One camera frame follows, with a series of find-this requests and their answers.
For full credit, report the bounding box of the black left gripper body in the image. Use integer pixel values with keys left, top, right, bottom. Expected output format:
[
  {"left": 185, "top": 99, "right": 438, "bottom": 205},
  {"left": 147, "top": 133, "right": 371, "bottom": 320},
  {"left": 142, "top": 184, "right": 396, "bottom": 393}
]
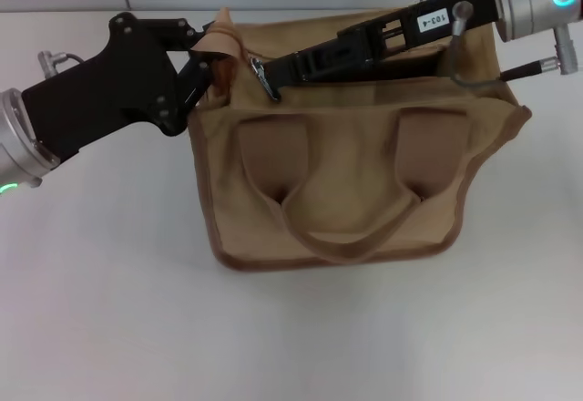
[{"left": 20, "top": 11, "right": 202, "bottom": 165}]

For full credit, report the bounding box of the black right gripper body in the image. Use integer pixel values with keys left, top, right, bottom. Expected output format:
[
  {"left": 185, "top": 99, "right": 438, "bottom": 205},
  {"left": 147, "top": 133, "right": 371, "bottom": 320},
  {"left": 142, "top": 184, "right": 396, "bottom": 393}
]
[{"left": 337, "top": 0, "right": 505, "bottom": 63}]

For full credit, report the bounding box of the silver metal zipper pull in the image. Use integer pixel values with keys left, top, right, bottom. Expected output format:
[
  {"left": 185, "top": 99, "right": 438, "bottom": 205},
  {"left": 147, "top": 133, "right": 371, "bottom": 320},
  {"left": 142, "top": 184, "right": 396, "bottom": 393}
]
[{"left": 249, "top": 57, "right": 282, "bottom": 102}]

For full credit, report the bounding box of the khaki canvas food bag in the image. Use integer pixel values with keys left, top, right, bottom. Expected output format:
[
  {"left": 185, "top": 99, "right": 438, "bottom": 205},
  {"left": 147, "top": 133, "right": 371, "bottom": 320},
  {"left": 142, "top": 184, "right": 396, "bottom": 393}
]
[{"left": 186, "top": 7, "right": 533, "bottom": 266}]

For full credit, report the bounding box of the left arm connector cable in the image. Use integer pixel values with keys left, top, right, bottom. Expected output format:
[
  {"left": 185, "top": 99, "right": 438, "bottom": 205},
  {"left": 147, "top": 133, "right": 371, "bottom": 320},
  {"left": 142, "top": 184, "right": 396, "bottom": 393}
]
[{"left": 36, "top": 50, "right": 87, "bottom": 74}]

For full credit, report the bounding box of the arm connector cable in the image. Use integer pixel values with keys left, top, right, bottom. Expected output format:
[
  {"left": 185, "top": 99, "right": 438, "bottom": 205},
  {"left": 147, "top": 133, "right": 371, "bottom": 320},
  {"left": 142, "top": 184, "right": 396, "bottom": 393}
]
[
  {"left": 448, "top": 0, "right": 576, "bottom": 88},
  {"left": 36, "top": 50, "right": 87, "bottom": 74}
]

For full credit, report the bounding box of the right arm connector cable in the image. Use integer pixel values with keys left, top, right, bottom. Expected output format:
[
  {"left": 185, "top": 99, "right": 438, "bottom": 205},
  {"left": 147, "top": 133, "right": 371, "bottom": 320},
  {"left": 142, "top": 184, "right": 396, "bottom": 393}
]
[{"left": 448, "top": 0, "right": 576, "bottom": 88}]

